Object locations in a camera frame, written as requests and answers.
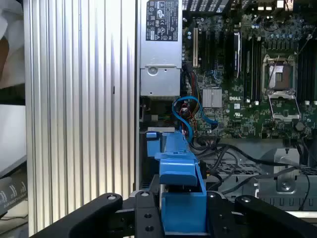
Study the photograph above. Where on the CPU socket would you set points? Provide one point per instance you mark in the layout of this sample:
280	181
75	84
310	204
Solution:
282	74

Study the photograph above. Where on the dark grey box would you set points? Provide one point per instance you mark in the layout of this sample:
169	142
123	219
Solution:
12	193

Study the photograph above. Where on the hard disk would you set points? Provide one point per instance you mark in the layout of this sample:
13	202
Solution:
180	171

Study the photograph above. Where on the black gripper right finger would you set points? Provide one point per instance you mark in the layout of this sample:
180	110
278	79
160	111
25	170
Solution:
218	215

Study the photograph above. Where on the green Dell motherboard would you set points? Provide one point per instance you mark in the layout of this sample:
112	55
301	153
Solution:
230	114

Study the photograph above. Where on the white expansion slot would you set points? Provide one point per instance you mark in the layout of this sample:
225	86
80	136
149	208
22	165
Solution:
195	47

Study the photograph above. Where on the metal socket cover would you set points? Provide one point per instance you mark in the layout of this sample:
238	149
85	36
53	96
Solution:
283	94

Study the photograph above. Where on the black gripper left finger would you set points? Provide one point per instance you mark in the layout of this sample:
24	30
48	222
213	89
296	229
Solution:
144	213

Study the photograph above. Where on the black RAM slot bank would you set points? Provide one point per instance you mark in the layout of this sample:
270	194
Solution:
307	74
252	69

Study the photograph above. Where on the silver chipset heatsink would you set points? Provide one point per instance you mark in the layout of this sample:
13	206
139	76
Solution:
212	98

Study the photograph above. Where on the black open PC case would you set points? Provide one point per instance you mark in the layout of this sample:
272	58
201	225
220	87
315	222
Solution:
247	146

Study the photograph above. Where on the white panel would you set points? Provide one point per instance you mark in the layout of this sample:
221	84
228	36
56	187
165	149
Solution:
12	138

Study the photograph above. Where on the silver power supply unit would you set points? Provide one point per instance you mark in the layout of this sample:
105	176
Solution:
159	52

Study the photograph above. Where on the grey metal drive cage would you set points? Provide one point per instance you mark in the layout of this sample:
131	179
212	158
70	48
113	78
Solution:
275	188

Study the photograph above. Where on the metal locking lever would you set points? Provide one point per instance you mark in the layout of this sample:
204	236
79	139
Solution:
274	68
305	44

